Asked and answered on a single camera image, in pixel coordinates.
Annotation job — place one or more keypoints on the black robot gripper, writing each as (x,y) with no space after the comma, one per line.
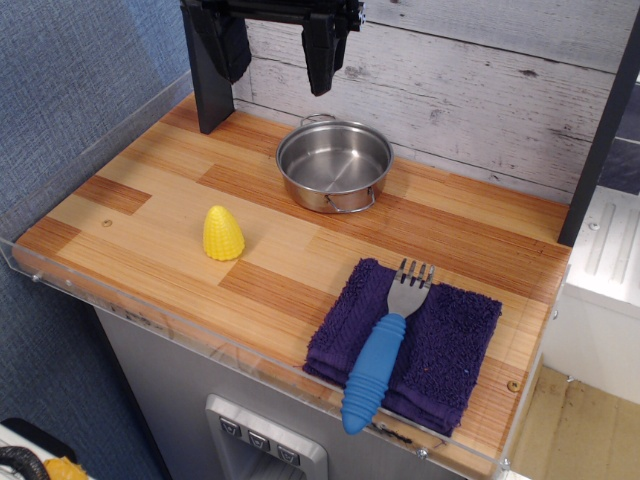
(222,29)

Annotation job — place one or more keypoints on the yellow corn-shaped shaker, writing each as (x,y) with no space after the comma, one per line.
(223,239)

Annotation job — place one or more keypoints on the stainless steel pot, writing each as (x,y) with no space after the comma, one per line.
(334,166)

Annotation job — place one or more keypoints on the clear acrylic edge guard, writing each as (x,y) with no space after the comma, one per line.
(131,239)

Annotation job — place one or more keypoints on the purple folded towel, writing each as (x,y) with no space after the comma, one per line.
(440,357)

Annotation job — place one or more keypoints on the grey toy fridge cabinet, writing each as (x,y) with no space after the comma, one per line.
(171,381)

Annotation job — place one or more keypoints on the silver dispenser button panel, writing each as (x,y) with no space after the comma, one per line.
(251,446)

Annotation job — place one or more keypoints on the white ridged appliance right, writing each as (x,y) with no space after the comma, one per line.
(593,332)

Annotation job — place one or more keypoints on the yellow object bottom left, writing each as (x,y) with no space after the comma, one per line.
(64,469)

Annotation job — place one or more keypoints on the dark left upright post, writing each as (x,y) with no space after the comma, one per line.
(213,93)

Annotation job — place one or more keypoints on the dark upright post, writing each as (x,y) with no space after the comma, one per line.
(613,112)
(213,93)

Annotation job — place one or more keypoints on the dark right upright post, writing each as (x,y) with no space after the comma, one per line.
(613,112)

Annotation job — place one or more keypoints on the blue-handled metal fork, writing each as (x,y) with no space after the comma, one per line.
(369,378)

